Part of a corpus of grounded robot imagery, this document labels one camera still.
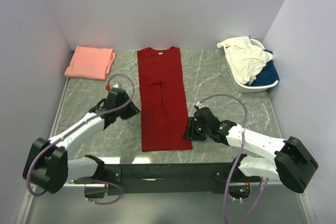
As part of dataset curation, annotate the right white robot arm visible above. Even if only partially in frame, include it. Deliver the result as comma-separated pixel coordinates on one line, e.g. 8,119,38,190
183,107,319,194

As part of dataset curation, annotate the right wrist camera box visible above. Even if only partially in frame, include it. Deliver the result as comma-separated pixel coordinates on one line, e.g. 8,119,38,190
194,101,205,111

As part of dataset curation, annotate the blue t shirt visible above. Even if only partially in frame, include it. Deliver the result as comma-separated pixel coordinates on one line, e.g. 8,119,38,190
250,60,279,87

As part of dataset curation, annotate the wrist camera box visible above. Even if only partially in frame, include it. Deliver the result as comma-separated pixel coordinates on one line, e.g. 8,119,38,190
194,101,205,111
106,82,123,91

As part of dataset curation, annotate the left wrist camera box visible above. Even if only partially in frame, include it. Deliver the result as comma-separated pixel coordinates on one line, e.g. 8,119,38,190
106,82,123,91

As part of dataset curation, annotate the black base beam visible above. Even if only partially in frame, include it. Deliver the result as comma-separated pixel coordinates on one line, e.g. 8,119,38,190
73,162,263,198

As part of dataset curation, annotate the white laundry basket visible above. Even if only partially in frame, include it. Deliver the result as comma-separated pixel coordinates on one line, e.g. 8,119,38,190
223,39,279,93

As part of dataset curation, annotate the aluminium rail frame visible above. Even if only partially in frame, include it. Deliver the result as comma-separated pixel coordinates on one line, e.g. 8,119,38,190
15,50,318,224

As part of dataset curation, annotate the folded pink t shirt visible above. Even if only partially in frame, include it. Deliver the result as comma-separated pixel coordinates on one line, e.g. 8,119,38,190
65,46,116,80

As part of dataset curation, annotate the red t shirt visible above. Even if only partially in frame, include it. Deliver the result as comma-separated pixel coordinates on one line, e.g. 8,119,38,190
137,47,192,152

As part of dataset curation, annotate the white t shirt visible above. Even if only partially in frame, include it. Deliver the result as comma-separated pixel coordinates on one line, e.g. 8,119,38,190
217,36,274,84

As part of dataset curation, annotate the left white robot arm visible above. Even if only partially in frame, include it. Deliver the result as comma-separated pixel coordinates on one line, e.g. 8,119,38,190
23,87,140,194

